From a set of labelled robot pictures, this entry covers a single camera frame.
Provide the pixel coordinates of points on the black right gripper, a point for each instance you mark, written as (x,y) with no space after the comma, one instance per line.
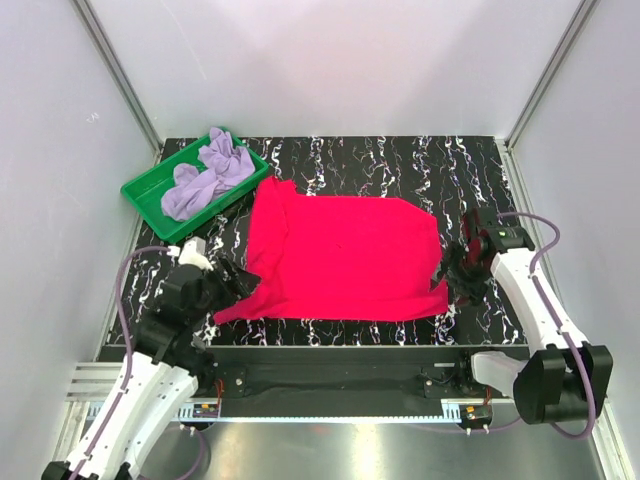
(471,292)

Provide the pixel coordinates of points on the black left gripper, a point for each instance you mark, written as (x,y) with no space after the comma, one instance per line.
(241,284)

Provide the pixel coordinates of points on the red t shirt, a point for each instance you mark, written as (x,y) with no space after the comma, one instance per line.
(339,258)

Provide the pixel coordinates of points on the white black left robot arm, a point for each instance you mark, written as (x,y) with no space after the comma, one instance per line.
(162,368)

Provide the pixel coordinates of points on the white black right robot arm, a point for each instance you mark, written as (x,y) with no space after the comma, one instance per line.
(565,377)

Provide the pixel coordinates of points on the lavender t shirt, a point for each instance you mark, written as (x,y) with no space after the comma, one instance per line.
(226,167)

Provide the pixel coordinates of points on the green plastic bin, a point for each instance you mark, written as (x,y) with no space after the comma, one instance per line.
(145,191)

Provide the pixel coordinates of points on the left small circuit board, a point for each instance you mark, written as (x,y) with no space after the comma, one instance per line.
(206,410)

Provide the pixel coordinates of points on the right orange connector box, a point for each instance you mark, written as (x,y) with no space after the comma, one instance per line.
(476,418)

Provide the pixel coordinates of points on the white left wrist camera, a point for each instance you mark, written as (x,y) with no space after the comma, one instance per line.
(192,253)

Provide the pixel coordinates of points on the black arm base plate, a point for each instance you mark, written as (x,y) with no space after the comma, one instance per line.
(364,375)

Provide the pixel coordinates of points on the grey slotted cable duct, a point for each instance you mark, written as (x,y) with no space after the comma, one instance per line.
(322,411)

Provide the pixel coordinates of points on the aluminium frame profile left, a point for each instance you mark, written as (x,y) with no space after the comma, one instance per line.
(98,35)

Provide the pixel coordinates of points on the aluminium frame profile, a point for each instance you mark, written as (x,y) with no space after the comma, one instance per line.
(560,54)
(98,35)

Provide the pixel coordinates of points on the aluminium frame profile right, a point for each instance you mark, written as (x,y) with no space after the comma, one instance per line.
(560,54)

